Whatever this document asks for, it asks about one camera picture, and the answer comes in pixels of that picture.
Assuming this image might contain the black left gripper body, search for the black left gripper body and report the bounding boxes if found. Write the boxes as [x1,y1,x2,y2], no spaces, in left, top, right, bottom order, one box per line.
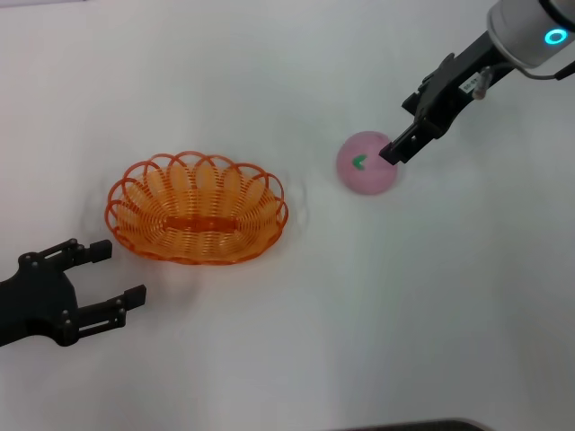
[0,253,80,347]

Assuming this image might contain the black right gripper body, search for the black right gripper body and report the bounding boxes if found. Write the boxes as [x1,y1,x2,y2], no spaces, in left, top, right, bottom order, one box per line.
[401,31,513,138]

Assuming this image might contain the pink toy peach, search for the pink toy peach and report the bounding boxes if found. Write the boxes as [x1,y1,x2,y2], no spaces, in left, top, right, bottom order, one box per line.
[335,130,400,197]

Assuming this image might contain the orange plastic woven basket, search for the orange plastic woven basket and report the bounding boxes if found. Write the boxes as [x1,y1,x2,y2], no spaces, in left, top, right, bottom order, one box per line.
[104,151,289,267]

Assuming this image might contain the dark rounded robot base edge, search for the dark rounded robot base edge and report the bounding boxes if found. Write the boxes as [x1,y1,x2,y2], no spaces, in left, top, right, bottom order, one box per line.
[348,418,491,431]

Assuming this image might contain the right gripper connector cable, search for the right gripper connector cable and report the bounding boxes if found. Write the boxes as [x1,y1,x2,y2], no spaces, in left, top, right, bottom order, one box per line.
[471,62,575,102]

